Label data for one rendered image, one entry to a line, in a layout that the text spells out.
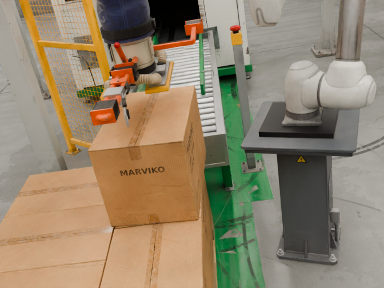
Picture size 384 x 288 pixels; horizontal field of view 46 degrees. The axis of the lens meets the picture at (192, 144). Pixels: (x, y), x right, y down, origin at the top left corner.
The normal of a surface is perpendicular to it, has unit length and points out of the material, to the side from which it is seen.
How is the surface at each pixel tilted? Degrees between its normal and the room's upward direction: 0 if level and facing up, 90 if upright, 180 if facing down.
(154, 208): 90
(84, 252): 0
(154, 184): 90
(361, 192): 0
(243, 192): 0
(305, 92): 87
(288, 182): 90
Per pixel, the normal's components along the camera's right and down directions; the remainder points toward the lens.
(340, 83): -0.56, 0.15
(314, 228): -0.34, 0.49
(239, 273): -0.16, -0.87
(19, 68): -0.01, 0.47
